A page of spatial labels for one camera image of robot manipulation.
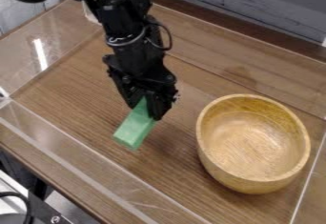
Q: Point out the green rectangular block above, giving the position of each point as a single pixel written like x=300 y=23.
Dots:
x=135 y=127

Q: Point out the brown wooden bowl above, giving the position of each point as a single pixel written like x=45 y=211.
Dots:
x=253 y=143

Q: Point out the black metal table frame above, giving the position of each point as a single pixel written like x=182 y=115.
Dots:
x=21 y=206

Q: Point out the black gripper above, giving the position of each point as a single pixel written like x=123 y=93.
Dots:
x=139 y=73

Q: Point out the clear acrylic front wall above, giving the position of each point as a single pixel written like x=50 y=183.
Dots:
x=113 y=194

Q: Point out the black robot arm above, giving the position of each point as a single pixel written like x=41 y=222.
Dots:
x=126 y=17

